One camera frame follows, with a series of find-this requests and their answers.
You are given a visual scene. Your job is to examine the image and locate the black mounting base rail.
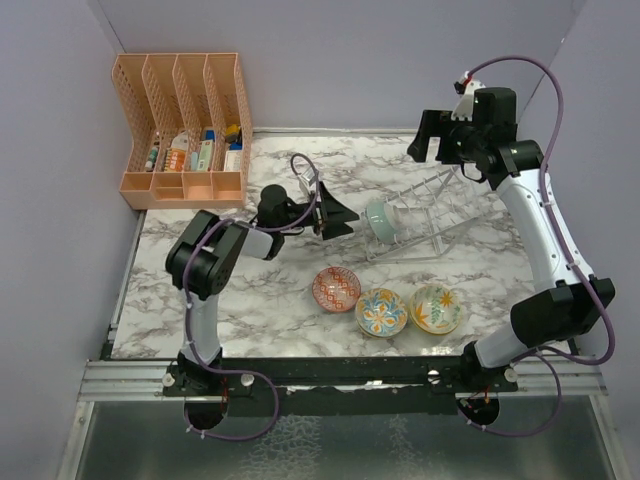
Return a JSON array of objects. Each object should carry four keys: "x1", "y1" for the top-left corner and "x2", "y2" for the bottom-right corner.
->
[{"x1": 162, "y1": 356, "x2": 517, "y2": 417}]

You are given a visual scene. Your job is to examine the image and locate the blue orange floral bowl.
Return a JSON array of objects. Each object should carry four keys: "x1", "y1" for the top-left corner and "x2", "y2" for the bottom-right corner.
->
[{"x1": 355, "y1": 288, "x2": 408, "y2": 339}]

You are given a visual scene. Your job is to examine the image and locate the teal white box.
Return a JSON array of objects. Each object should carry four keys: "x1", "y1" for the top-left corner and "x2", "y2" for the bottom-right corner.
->
[{"x1": 190, "y1": 139, "x2": 215, "y2": 172}]

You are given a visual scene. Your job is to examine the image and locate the aluminium frame rail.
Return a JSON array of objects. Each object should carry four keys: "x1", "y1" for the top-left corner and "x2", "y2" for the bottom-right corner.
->
[{"x1": 79, "y1": 355, "x2": 608, "y2": 402}]

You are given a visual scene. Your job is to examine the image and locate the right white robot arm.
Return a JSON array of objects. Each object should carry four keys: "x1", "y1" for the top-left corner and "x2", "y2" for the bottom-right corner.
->
[{"x1": 407, "y1": 81, "x2": 615, "y2": 391}]

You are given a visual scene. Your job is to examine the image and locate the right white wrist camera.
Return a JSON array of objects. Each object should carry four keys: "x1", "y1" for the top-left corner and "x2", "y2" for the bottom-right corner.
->
[{"x1": 451, "y1": 71, "x2": 485, "y2": 121}]

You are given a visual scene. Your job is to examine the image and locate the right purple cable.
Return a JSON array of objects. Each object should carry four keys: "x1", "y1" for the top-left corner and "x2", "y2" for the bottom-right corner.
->
[{"x1": 467, "y1": 55, "x2": 617, "y2": 437}]

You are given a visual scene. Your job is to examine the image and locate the yellow leaf patterned bowl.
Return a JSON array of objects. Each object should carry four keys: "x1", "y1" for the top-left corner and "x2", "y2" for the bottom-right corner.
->
[{"x1": 408, "y1": 284, "x2": 467, "y2": 336}]

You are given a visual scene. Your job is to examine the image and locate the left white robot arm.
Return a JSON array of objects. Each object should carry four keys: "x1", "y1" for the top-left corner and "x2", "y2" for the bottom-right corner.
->
[{"x1": 165, "y1": 182, "x2": 359, "y2": 395}]

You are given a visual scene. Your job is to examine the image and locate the teal ceramic bowl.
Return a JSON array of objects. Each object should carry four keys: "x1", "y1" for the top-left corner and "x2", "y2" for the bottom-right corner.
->
[{"x1": 365, "y1": 200, "x2": 402, "y2": 245}]

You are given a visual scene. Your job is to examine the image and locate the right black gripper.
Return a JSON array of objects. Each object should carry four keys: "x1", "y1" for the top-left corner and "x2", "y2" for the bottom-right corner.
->
[{"x1": 408, "y1": 109, "x2": 486, "y2": 165}]

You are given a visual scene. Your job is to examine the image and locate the orange white box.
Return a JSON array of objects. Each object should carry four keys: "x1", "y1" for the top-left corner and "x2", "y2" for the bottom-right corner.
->
[{"x1": 164, "y1": 130, "x2": 189, "y2": 173}]

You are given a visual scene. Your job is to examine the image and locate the red patterned bowl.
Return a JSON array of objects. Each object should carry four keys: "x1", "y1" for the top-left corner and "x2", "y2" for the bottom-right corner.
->
[{"x1": 311, "y1": 266, "x2": 361, "y2": 313}]

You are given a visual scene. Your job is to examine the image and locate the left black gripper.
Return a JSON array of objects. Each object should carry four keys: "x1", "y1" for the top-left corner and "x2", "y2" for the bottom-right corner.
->
[{"x1": 278, "y1": 182, "x2": 359, "y2": 240}]

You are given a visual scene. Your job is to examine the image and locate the white flat packet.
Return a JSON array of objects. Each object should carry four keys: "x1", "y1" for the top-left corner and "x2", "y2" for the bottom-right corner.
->
[{"x1": 224, "y1": 150, "x2": 243, "y2": 172}]

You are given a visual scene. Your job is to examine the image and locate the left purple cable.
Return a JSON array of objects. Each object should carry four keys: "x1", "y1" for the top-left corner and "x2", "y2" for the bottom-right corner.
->
[{"x1": 180, "y1": 152, "x2": 321, "y2": 444}]

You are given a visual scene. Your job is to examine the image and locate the yellow black toy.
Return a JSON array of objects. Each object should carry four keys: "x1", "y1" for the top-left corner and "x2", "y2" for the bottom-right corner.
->
[{"x1": 225, "y1": 124, "x2": 242, "y2": 145}]

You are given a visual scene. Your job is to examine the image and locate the small bottles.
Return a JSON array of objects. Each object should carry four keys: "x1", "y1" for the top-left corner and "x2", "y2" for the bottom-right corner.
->
[{"x1": 144, "y1": 141, "x2": 160, "y2": 172}]

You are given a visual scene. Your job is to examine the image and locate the purple cable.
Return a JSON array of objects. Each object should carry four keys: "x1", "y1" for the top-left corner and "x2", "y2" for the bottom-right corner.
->
[
  {"x1": 180, "y1": 152, "x2": 321, "y2": 444},
  {"x1": 467, "y1": 55, "x2": 617, "y2": 437}
]

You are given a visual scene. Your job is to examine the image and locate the peach plastic desk organizer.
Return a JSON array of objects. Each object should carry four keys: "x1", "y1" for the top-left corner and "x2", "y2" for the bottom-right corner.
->
[{"x1": 112, "y1": 53, "x2": 253, "y2": 210}]

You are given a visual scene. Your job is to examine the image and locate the white wire dish rack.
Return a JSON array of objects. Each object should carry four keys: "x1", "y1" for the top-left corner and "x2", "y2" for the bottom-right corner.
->
[{"x1": 360, "y1": 167, "x2": 491, "y2": 263}]

